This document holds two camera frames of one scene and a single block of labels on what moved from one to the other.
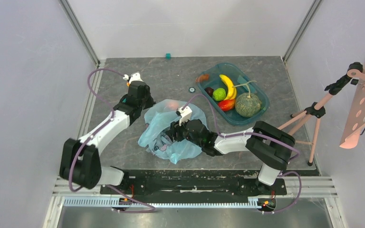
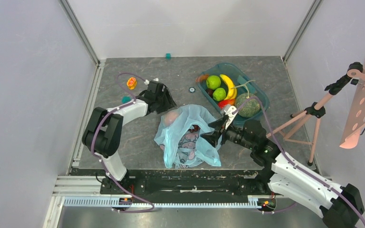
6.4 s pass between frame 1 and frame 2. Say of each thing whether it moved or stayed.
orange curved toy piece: stayed
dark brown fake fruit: stayed
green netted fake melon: stayed
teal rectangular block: stayed
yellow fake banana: stayed
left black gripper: moved
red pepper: stayed
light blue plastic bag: moved
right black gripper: moved
